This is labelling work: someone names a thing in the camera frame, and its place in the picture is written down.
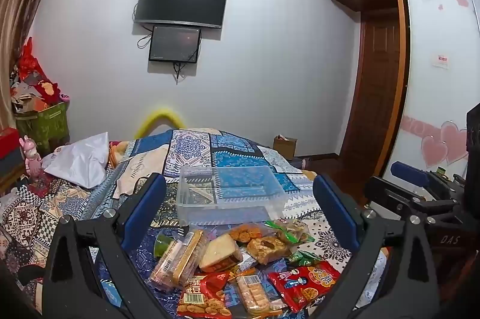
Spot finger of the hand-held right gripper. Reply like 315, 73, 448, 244
389, 161, 445, 194
363, 175, 430, 216

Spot small green jelly packet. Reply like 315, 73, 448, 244
154, 232, 174, 260

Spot cardboard box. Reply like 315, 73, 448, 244
272, 135, 299, 159

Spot brown curtain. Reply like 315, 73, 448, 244
0, 0, 72, 139

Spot cream cloth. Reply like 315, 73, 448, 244
112, 144, 170, 199

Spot red fried snack bag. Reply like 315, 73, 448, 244
176, 271, 234, 318

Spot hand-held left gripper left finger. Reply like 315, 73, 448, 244
43, 172, 167, 319

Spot green-edged pastry packet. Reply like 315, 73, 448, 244
262, 218, 316, 245

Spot black monitor cable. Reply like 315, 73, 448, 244
172, 61, 189, 85

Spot clear square cracker packet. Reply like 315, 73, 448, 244
235, 272, 284, 317

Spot black television cable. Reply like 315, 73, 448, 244
132, 2, 154, 50

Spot brown cake packet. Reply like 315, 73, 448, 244
245, 234, 294, 266

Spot triangular sandwich packet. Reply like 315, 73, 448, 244
199, 233, 244, 273

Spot long clear biscuit packet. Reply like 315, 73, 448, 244
149, 229, 209, 291

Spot pink toy figure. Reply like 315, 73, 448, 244
19, 134, 44, 178

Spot red box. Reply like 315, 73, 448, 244
0, 127, 20, 159

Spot yellow hoop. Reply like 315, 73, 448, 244
134, 108, 187, 138

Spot red cartoon snack bag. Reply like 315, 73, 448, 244
267, 261, 343, 314

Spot wooden door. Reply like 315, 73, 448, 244
339, 8, 409, 170

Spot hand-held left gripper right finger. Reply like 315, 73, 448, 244
312, 174, 439, 319

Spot small dark snack packet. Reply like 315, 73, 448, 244
236, 251, 258, 273

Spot printed patchwork blanket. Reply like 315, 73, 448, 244
0, 127, 389, 319

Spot small green snack packet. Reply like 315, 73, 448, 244
287, 249, 325, 268

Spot round cookies packet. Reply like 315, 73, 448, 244
226, 223, 269, 243

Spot pink heart stickers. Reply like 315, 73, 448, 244
403, 118, 470, 170

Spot small wall monitor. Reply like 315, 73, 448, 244
148, 25, 202, 63

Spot white plastic bag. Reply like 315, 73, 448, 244
44, 132, 110, 189

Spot clear plastic container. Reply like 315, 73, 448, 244
176, 165, 289, 227

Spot white sliding wardrobe door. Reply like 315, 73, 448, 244
375, 0, 480, 186

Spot wall television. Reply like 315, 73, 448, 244
134, 0, 229, 30

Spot red and white label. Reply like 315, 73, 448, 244
430, 53, 451, 69

